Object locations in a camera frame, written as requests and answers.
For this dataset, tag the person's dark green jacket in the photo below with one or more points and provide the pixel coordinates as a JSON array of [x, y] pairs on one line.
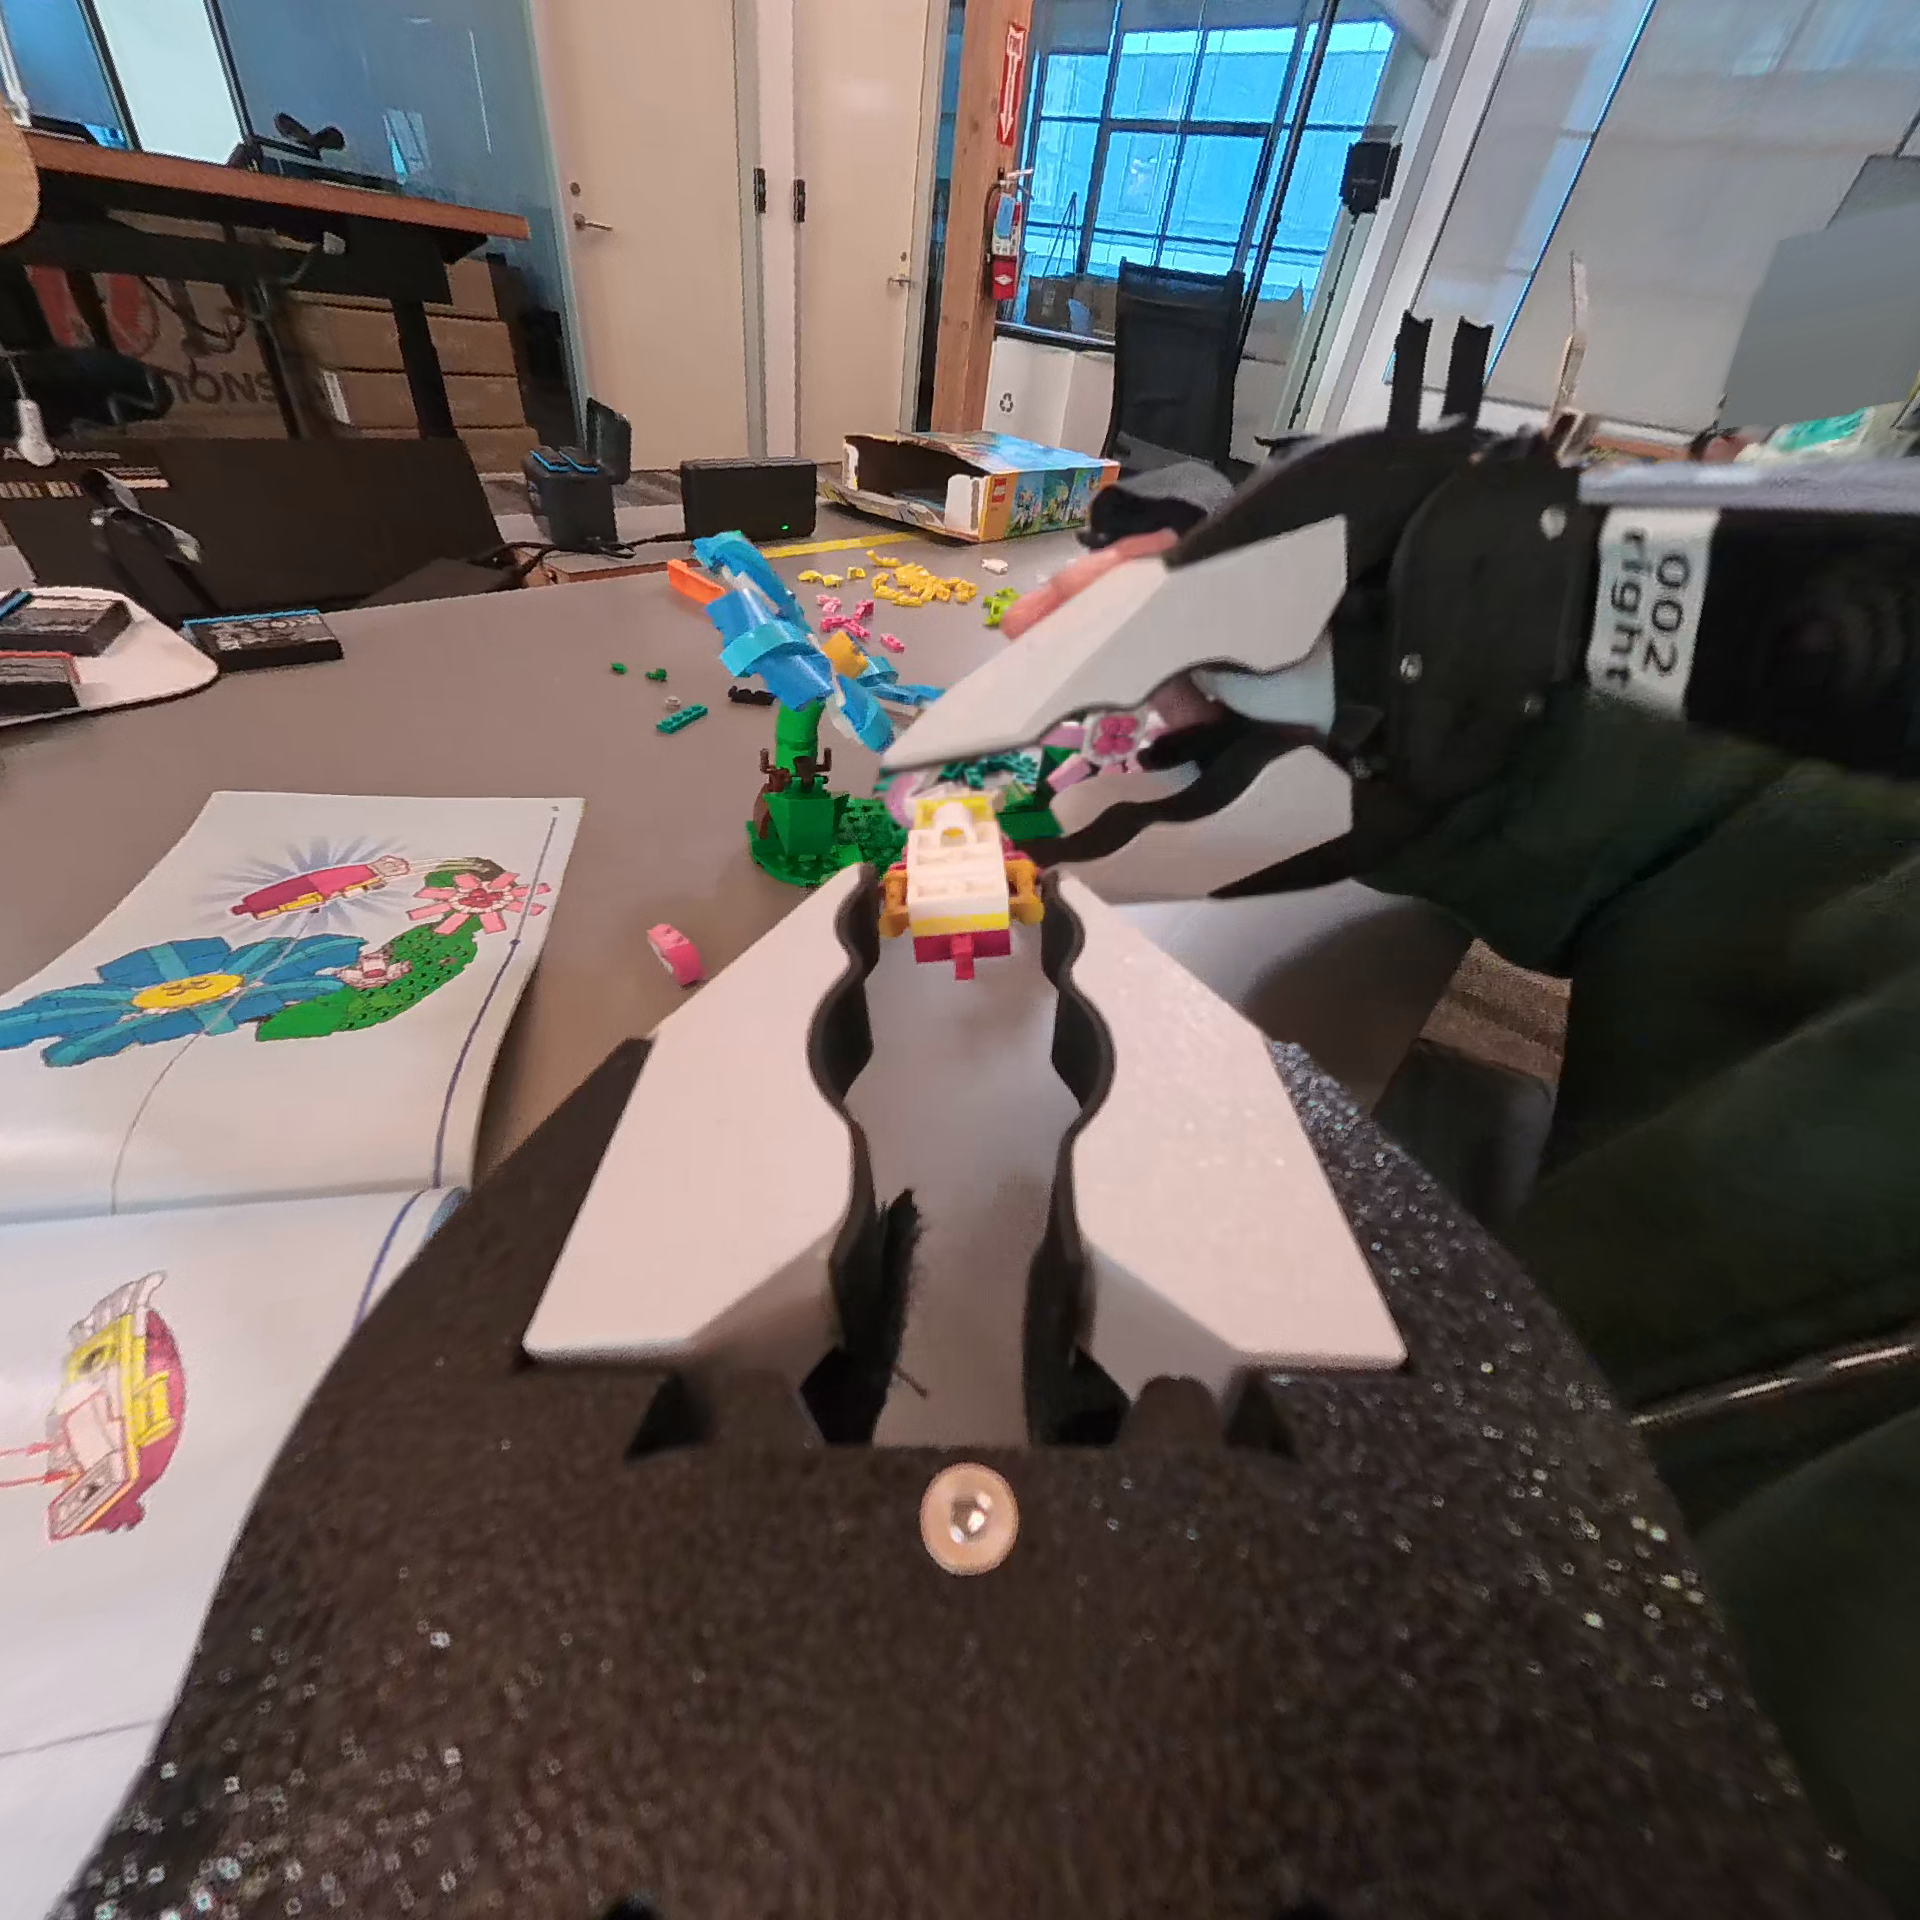
[[1770, 1171]]

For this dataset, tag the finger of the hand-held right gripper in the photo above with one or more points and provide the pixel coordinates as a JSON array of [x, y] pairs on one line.
[[1292, 822], [1108, 651]]

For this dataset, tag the black battery case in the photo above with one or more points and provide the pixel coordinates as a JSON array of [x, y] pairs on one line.
[[263, 639], [32, 684], [61, 623]]

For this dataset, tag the cluster of pink lego pieces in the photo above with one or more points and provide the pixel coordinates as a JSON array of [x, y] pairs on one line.
[[858, 619]]

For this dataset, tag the white door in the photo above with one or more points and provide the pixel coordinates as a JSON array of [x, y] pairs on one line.
[[855, 210], [651, 224]]

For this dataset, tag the black office chair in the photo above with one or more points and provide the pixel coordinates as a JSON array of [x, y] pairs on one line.
[[1172, 359]]

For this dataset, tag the lego instruction booklet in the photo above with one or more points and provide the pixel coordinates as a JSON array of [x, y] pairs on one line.
[[300, 1049]]

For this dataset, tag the white recycling bin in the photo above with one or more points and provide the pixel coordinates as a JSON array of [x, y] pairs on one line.
[[1036, 393]]

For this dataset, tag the red fire extinguisher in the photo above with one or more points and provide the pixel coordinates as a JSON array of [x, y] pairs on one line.
[[1004, 233]]

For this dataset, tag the person's right hand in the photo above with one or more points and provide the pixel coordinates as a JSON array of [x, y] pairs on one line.
[[1084, 582]]

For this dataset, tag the white tray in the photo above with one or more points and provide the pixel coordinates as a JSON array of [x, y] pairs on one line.
[[148, 675]]

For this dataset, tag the black light stand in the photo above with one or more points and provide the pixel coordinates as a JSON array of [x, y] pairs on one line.
[[1372, 176]]

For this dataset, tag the open lego box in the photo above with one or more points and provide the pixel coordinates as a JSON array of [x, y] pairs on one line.
[[984, 482]]

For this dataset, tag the wooden standing desk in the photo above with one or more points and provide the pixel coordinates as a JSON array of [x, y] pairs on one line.
[[271, 202]]

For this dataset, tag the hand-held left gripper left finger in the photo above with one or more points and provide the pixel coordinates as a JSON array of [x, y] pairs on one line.
[[691, 1154]]

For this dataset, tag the pink lego piece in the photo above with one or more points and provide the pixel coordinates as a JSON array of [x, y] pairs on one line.
[[676, 954]]

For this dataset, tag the large black case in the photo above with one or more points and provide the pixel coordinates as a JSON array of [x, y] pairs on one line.
[[300, 510]]

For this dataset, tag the black charger box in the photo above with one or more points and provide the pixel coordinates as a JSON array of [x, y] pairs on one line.
[[748, 499]]

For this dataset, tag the lego flower model green base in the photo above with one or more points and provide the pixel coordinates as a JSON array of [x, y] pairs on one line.
[[803, 704]]

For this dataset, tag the pile of yellow lego pieces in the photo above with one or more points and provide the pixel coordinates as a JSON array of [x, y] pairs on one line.
[[897, 578]]

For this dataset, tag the person's right forearm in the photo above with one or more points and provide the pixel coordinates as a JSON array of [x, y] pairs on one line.
[[1681, 810]]

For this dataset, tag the white yellow pink lego build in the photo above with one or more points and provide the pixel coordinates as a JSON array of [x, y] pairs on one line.
[[956, 883]]

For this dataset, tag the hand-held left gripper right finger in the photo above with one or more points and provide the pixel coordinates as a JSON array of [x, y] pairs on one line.
[[1224, 1184]]

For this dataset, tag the black blue battery charger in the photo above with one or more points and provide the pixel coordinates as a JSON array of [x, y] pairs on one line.
[[572, 491]]

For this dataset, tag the stack of cardboard boxes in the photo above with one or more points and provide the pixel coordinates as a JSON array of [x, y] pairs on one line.
[[404, 352]]

